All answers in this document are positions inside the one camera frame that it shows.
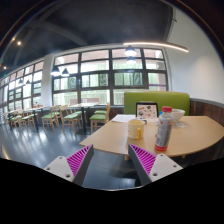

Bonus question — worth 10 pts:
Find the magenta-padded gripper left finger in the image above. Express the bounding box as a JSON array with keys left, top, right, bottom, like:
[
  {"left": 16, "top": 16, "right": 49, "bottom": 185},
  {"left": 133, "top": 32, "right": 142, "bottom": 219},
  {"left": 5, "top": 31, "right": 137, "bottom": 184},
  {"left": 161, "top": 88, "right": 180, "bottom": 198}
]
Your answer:
[{"left": 43, "top": 144, "right": 95, "bottom": 187}]

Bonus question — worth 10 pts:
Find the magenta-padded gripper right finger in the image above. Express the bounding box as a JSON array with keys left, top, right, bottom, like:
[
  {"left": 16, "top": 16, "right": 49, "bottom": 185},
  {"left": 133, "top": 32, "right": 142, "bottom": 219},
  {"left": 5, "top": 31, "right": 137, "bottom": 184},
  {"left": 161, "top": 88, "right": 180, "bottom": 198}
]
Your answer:
[{"left": 127, "top": 143, "right": 184, "bottom": 187}]

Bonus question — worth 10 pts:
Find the red-capped clear drink bottle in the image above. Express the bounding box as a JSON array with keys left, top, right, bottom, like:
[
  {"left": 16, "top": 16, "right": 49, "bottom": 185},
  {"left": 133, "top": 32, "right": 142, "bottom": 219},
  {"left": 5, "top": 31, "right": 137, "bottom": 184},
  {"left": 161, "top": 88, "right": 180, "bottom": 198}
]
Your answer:
[{"left": 154, "top": 106, "right": 174, "bottom": 152}]

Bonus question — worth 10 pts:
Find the flat round red coaster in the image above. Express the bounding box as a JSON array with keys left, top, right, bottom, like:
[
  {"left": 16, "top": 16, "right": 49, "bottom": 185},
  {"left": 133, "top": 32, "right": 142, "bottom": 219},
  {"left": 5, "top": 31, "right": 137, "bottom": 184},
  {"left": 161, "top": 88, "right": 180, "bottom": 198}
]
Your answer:
[{"left": 154, "top": 146, "right": 169, "bottom": 153}]

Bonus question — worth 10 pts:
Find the cream yellow mug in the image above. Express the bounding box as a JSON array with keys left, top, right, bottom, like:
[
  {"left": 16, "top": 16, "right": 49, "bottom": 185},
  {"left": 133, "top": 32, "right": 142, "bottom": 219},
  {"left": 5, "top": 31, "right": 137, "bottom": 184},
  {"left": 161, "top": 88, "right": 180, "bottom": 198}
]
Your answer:
[{"left": 127, "top": 118, "right": 147, "bottom": 141}]

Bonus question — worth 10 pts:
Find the group of wooden green-seated chairs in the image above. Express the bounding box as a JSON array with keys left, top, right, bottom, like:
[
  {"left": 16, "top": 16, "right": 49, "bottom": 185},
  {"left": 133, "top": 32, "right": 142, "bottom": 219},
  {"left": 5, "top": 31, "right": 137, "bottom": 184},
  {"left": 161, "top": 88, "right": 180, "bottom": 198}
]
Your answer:
[{"left": 2, "top": 103, "right": 112, "bottom": 135}]

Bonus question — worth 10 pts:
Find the white paper sheet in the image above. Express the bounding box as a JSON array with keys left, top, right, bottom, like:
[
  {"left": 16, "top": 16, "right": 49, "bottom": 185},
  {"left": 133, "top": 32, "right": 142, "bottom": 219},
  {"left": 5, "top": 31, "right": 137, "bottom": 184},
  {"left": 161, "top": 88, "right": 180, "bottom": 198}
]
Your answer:
[{"left": 111, "top": 114, "right": 137, "bottom": 124}]

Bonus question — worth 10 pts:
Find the black framed table sign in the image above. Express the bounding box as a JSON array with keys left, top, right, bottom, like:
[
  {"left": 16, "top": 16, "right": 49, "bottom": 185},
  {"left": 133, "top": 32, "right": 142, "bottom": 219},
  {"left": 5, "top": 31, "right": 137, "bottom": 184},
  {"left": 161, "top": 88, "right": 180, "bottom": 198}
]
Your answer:
[{"left": 135, "top": 102, "right": 160, "bottom": 121}]

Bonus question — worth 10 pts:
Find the light wooden dining table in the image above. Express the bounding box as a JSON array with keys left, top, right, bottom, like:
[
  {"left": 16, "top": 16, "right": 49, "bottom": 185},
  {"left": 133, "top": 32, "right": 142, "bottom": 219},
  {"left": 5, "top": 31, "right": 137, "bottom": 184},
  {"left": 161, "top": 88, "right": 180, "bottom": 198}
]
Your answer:
[
  {"left": 25, "top": 105, "right": 51, "bottom": 132},
  {"left": 68, "top": 102, "right": 101, "bottom": 135}
]

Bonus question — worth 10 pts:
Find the white bowl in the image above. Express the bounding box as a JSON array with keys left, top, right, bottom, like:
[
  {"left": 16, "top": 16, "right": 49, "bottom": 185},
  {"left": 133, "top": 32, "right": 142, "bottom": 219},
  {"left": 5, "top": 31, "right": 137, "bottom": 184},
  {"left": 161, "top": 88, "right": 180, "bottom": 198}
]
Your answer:
[{"left": 170, "top": 108, "right": 186, "bottom": 123}]

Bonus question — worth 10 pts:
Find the green upholstered bench backrest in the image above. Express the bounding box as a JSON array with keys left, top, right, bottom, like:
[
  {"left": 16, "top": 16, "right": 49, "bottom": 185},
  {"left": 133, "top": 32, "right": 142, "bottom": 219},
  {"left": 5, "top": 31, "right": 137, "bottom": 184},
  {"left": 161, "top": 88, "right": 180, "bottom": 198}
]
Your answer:
[{"left": 123, "top": 91, "right": 191, "bottom": 117}]

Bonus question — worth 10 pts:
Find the group of black pendant lamps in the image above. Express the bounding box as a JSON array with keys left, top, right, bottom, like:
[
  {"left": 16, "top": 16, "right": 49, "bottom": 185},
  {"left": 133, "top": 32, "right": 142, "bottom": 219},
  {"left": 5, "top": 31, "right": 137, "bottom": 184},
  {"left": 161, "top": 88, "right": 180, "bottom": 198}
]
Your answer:
[{"left": 16, "top": 44, "right": 139, "bottom": 86}]

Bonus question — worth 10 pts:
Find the curved linear ceiling light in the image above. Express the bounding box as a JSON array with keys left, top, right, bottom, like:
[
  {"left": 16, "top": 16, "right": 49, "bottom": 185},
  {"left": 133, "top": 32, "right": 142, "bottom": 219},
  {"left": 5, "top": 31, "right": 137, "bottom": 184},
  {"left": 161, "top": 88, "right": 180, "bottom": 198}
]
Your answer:
[{"left": 122, "top": 41, "right": 190, "bottom": 54}]

